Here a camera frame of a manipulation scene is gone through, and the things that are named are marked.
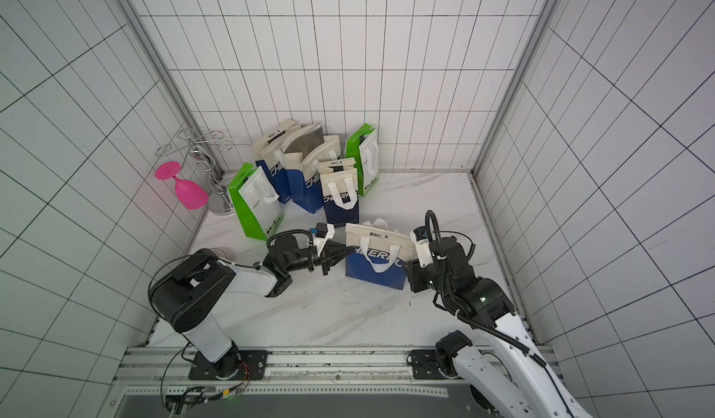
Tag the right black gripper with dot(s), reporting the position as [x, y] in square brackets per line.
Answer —
[417, 275]

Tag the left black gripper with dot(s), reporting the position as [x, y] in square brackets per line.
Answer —
[336, 249]

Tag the dark blue bag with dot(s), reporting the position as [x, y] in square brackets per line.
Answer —
[379, 254]

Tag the green white bag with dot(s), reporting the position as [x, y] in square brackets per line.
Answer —
[256, 202]
[364, 148]

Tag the blue Cheerful bag front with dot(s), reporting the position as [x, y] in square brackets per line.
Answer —
[269, 157]

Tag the blue cheerful bag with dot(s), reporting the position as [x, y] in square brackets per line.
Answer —
[303, 151]
[269, 157]

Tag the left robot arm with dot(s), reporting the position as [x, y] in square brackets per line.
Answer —
[186, 295]

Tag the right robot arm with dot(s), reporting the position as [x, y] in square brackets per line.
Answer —
[525, 385]

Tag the round drain cover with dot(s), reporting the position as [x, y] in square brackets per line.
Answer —
[219, 253]

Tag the pink plastic wine glass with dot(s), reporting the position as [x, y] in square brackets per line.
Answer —
[190, 194]

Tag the chrome glass holder stand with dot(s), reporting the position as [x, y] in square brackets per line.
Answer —
[186, 146]

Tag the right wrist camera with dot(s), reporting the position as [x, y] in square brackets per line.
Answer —
[421, 240]

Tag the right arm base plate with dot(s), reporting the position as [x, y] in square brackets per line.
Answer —
[431, 365]

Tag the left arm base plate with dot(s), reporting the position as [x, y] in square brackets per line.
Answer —
[234, 366]

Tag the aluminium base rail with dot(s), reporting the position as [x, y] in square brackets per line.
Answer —
[153, 368]

